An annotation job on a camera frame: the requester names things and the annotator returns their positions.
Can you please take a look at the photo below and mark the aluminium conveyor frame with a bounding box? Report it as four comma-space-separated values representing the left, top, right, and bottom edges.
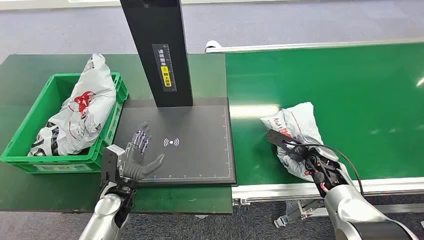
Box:
204, 37, 424, 229

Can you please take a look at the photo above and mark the white plastic courier bag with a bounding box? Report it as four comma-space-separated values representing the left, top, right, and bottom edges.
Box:
259, 101, 332, 182

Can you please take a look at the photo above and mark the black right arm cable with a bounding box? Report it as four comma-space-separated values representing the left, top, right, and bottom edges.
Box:
283, 141, 365, 197

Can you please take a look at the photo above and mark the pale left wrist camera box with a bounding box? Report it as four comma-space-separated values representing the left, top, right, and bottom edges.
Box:
100, 144, 126, 183

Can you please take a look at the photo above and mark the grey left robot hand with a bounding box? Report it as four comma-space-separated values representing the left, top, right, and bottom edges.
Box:
118, 121, 166, 183

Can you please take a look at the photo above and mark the black scanner column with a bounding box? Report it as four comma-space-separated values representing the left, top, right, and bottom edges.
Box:
119, 0, 194, 109

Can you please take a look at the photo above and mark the black scanner base platform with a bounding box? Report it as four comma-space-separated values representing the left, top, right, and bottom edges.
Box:
113, 96, 237, 188

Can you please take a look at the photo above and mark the black right wrist camera plate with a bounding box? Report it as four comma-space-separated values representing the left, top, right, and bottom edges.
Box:
265, 129, 301, 152

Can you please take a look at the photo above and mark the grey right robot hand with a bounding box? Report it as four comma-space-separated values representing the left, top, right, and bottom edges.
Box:
286, 136, 324, 164

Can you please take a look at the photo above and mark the green plastic crate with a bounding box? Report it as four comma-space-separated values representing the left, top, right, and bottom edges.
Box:
0, 72, 129, 175

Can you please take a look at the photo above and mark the green conveyor belt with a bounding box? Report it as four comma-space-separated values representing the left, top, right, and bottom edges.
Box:
225, 42, 424, 186

